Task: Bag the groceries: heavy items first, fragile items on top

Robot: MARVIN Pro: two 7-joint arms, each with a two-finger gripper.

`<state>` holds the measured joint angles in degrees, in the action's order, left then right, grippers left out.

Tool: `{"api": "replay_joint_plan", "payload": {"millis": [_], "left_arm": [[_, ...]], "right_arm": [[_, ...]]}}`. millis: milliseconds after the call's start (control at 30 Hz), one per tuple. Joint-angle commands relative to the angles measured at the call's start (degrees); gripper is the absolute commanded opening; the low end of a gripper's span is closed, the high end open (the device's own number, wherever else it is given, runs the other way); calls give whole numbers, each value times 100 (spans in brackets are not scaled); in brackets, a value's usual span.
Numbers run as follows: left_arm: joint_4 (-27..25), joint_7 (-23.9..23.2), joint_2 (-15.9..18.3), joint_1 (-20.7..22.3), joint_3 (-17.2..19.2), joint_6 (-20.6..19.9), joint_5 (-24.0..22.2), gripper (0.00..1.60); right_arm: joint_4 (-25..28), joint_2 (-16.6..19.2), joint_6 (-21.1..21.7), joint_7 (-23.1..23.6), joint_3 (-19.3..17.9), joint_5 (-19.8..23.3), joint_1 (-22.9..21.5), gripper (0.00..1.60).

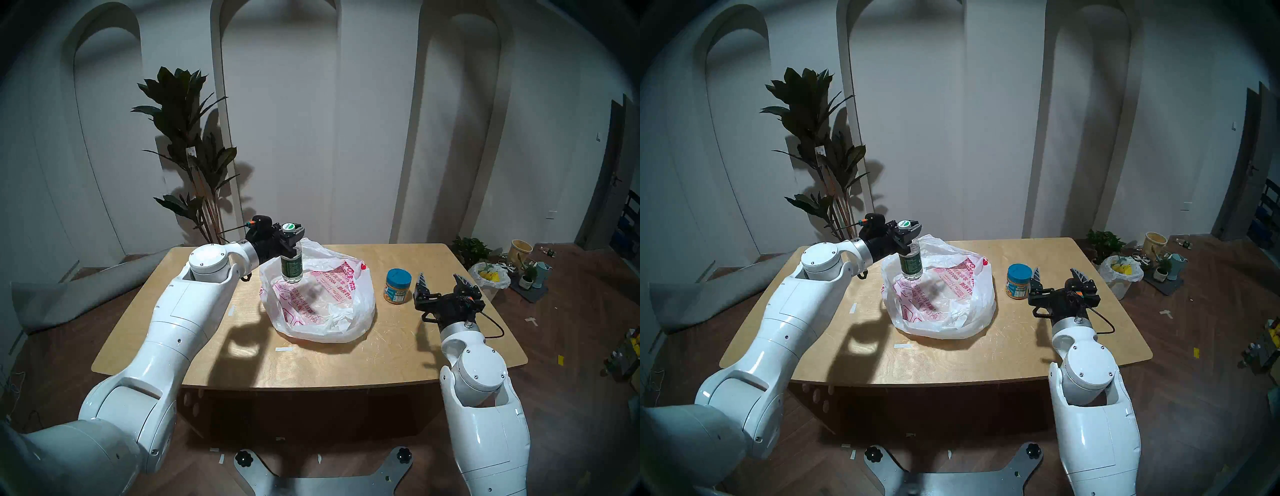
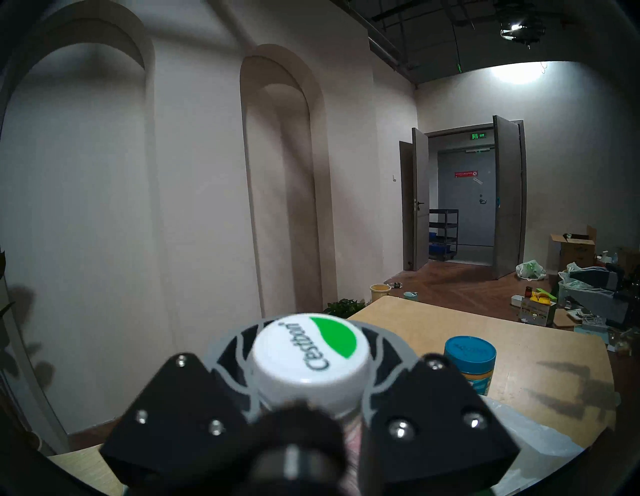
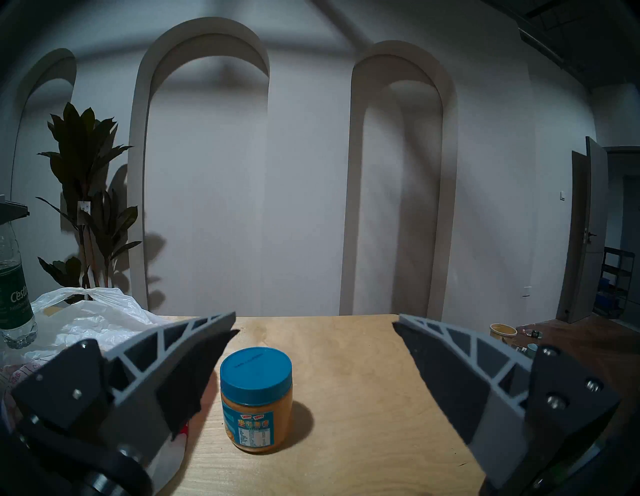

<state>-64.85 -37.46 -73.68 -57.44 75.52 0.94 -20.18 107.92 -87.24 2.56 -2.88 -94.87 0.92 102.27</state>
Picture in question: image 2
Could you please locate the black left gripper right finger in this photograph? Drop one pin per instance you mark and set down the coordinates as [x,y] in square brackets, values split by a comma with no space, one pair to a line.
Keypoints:
[435,440]

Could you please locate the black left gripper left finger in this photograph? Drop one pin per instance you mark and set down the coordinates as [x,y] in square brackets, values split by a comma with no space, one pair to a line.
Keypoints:
[175,425]

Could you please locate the blue lid peanut butter jar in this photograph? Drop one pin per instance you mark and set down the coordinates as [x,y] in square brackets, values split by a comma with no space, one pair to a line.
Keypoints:
[470,355]

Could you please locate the green label water bottle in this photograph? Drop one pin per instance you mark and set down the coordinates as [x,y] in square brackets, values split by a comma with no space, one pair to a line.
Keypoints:
[310,380]

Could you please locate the white red-print plastic bag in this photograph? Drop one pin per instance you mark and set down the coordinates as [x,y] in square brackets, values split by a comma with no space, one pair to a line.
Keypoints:
[535,445]

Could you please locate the cardboard box with yellow items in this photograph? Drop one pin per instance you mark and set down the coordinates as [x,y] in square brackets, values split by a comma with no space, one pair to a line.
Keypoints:
[537,312]

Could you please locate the white green plastic bag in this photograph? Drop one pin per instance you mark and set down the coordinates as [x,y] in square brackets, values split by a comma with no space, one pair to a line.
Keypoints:
[530,270]

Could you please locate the light wooden table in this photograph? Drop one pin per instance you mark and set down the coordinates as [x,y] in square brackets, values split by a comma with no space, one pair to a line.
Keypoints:
[540,360]

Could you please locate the tan paper cup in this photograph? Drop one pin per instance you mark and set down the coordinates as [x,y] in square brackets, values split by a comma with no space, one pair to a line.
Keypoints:
[380,294]

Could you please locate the small bushy green plant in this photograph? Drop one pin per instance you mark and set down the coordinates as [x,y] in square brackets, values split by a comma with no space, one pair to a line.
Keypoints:
[345,307]

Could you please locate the black cart with blue bins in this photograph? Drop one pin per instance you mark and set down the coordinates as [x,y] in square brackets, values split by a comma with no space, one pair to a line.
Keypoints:
[444,235]

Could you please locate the grey storage bin with clutter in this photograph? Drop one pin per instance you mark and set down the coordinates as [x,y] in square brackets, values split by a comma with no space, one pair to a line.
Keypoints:
[595,305]

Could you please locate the grey corridor door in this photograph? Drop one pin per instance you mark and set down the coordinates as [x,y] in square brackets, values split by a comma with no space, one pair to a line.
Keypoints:
[465,210]

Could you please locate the open brown cardboard box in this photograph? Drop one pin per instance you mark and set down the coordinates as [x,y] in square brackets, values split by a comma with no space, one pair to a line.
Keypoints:
[577,252]

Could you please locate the wide grey door leaf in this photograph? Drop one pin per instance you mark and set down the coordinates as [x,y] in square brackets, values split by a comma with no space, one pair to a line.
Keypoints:
[507,200]

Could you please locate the red door sign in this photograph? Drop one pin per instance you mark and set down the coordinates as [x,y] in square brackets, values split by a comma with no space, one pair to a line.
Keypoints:
[466,174]

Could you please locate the ceiling spot lamp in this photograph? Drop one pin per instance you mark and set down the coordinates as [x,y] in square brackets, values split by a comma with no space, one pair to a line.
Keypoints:
[517,27]

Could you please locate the grey door leaf by switch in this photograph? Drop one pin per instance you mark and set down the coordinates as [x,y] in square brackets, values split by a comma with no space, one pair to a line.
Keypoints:
[421,200]

